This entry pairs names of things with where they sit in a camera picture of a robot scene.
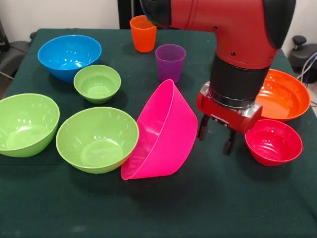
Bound bundle of grey cables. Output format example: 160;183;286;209
296;51;317;86

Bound orange plastic cup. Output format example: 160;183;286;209
129;15;158;53

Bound pink plastic bowl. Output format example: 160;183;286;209
120;79;199;181

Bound black office chair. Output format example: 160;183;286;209
0;18;38;80

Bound orange plastic bowl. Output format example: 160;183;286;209
255;69;311;122

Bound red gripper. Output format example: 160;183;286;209
196;90;263;156

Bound small green plastic bowl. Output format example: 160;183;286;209
73;64;122;105

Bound purple plastic cup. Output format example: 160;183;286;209
155;44;187;84

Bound dark green tablecloth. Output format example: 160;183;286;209
0;28;317;238

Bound black equipment base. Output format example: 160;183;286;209
288;35;317;73

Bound large green plastic bowl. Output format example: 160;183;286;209
55;106;139;174
0;93;61;158

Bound small red plastic bowl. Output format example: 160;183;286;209
244;119;304;167

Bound blue plastic bowl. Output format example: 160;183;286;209
37;34;102;83

